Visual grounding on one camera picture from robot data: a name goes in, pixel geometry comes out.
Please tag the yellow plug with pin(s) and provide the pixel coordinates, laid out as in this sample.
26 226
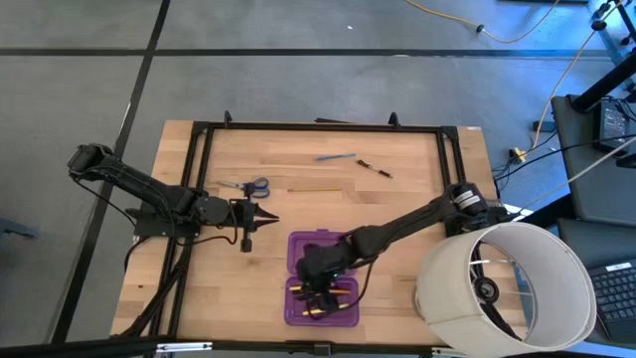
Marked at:
518 155

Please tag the silver aluminium bracket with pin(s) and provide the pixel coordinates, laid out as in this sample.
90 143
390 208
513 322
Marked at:
184 347

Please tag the white lamp shade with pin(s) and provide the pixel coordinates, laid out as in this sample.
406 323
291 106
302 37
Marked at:
447 288

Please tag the purple plastic supply box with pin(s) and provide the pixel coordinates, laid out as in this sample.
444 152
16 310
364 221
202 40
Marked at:
298 320

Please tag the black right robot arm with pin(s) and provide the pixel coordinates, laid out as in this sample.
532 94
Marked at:
407 221

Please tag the yellow pen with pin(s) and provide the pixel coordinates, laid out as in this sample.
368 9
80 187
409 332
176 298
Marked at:
313 312

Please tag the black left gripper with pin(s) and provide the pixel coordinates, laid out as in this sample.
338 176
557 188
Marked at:
246 216

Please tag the thick black pole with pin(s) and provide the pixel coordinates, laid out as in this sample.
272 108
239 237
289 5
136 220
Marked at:
606 84

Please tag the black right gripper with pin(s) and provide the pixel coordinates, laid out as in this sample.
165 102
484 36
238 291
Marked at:
323 263

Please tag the blue pen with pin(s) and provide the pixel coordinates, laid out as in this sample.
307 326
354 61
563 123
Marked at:
336 157

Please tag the grey side desk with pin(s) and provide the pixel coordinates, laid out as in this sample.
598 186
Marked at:
591 189

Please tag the thin yellow pencil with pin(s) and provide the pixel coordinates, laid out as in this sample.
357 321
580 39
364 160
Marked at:
314 189

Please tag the black tripod stand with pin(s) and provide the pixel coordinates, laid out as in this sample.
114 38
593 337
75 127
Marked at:
603 15

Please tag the black frame clamp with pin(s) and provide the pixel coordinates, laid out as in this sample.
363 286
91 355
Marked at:
227 118
393 119

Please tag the dark laptop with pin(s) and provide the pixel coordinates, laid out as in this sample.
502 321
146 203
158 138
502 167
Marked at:
616 298

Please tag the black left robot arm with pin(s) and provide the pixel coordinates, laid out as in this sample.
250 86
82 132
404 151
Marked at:
149 189

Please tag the small blue box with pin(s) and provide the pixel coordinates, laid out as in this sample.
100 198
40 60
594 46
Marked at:
543 125

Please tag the short black and brown pen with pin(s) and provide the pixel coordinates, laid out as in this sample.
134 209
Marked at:
362 162

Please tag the black power supply box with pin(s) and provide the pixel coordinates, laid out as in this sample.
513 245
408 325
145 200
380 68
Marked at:
613 124

